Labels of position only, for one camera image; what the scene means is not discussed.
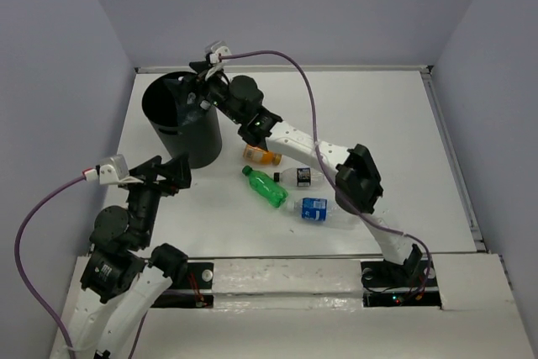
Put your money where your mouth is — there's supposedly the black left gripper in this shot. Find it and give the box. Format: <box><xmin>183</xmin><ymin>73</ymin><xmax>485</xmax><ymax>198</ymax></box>
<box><xmin>123</xmin><ymin>148</ymin><xmax>193</xmax><ymax>245</ymax></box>

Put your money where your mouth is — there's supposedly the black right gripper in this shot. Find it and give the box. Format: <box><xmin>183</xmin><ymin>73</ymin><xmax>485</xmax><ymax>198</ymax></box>
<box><xmin>164</xmin><ymin>59</ymin><xmax>244</xmax><ymax>124</ymax></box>

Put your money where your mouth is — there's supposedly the orange juice bottle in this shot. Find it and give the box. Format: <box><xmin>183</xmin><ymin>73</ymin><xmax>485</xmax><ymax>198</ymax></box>
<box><xmin>243</xmin><ymin>145</ymin><xmax>282</xmax><ymax>166</ymax></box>

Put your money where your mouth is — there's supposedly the clear crushed label-less bottle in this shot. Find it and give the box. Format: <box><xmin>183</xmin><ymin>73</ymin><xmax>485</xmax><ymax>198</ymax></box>
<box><xmin>176</xmin><ymin>92</ymin><xmax>211</xmax><ymax>126</ymax></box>

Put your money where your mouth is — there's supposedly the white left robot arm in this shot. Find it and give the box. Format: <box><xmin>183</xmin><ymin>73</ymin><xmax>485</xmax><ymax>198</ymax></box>
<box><xmin>54</xmin><ymin>154</ymin><xmax>192</xmax><ymax>358</ymax></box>

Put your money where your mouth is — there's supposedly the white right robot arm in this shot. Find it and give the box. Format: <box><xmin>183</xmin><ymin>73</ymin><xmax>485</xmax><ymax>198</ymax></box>
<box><xmin>164</xmin><ymin>62</ymin><xmax>431</xmax><ymax>285</ymax></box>

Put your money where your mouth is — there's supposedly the black plastic bin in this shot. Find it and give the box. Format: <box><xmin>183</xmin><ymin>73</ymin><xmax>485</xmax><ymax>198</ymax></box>
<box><xmin>141</xmin><ymin>71</ymin><xmax>222</xmax><ymax>169</ymax></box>

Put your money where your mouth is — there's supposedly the green plastic bottle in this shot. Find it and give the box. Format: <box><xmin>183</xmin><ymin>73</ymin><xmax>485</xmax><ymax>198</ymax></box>
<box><xmin>241</xmin><ymin>166</ymin><xmax>288</xmax><ymax>208</ymax></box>

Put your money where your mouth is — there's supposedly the clear bottle black label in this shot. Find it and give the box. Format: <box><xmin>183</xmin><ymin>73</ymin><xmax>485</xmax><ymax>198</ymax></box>
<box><xmin>273</xmin><ymin>167</ymin><xmax>324</xmax><ymax>188</ymax></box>

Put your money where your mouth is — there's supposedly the clear bottle blue label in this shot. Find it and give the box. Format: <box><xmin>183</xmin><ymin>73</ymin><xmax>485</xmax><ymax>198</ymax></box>
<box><xmin>282</xmin><ymin>198</ymin><xmax>360</xmax><ymax>230</ymax></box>

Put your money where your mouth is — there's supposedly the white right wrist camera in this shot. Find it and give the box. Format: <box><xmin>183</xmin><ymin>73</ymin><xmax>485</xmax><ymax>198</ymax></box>
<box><xmin>204</xmin><ymin>40</ymin><xmax>231</xmax><ymax>65</ymax></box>

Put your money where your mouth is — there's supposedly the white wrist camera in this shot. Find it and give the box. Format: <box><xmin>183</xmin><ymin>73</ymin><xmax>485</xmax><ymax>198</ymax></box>
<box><xmin>82</xmin><ymin>155</ymin><xmax>129</xmax><ymax>185</ymax></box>
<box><xmin>204</xmin><ymin>40</ymin><xmax>231</xmax><ymax>65</ymax></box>

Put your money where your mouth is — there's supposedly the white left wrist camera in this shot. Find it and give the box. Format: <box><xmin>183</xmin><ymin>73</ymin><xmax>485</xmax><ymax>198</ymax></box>
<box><xmin>82</xmin><ymin>155</ymin><xmax>129</xmax><ymax>185</ymax></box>

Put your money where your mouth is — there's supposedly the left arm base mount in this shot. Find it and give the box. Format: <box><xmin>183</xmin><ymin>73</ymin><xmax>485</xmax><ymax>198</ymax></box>
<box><xmin>152</xmin><ymin>261</ymin><xmax>214</xmax><ymax>309</ymax></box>

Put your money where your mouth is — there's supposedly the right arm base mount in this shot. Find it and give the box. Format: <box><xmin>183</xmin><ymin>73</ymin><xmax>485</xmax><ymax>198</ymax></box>
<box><xmin>361</xmin><ymin>260</ymin><xmax>442</xmax><ymax>309</ymax></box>

